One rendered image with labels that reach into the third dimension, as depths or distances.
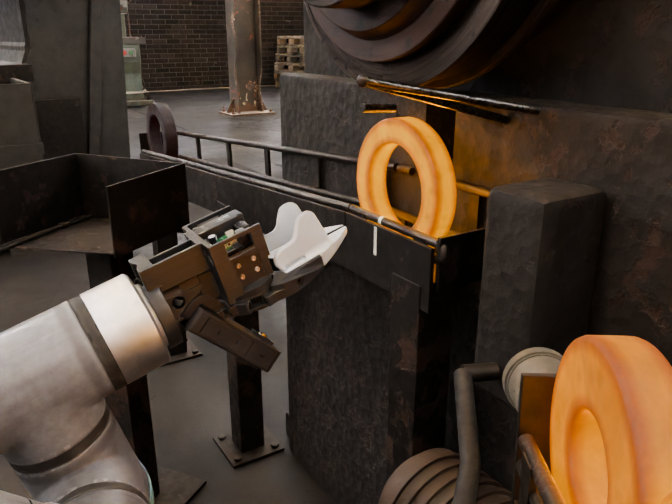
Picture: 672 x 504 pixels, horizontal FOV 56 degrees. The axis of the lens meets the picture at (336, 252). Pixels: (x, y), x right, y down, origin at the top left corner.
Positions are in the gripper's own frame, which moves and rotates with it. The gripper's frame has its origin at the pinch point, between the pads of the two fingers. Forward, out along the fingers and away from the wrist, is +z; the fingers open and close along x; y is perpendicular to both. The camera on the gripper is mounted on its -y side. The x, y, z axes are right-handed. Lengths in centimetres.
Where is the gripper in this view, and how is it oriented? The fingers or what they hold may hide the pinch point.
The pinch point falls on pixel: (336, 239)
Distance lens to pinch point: 65.9
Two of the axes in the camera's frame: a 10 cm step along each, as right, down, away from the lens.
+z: 8.2, -4.4, 3.8
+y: -2.4, -8.5, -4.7
